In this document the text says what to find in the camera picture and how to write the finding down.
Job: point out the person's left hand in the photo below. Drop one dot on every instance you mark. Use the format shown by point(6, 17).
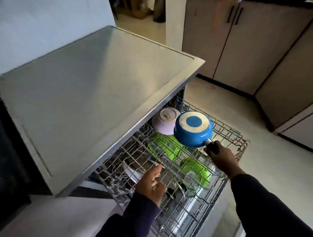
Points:
point(150, 185)

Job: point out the dark low furniture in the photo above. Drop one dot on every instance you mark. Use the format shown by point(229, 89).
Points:
point(141, 9)

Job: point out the person's left forearm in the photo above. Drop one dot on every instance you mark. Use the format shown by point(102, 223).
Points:
point(137, 219)

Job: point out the pink bowl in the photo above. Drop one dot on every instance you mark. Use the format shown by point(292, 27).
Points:
point(163, 122)

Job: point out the dark bag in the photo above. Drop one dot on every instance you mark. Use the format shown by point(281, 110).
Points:
point(159, 11)

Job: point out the cream round plate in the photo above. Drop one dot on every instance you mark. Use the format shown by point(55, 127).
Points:
point(132, 173)

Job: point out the black framed chair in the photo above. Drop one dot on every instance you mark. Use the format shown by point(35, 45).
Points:
point(114, 9)

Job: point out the blue saucepan with black handle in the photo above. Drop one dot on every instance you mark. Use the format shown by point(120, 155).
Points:
point(193, 131)

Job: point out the white base cabinet door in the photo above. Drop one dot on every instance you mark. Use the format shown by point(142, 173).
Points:
point(61, 217)

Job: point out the person's right hand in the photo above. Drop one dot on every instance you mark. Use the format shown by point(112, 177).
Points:
point(225, 161)

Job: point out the white low cabinet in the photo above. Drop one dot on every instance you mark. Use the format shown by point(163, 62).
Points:
point(300, 129)

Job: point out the silver dishwasher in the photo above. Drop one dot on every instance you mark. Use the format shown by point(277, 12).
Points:
point(85, 97)

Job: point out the person's right forearm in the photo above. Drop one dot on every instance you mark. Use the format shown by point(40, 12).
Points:
point(269, 210)

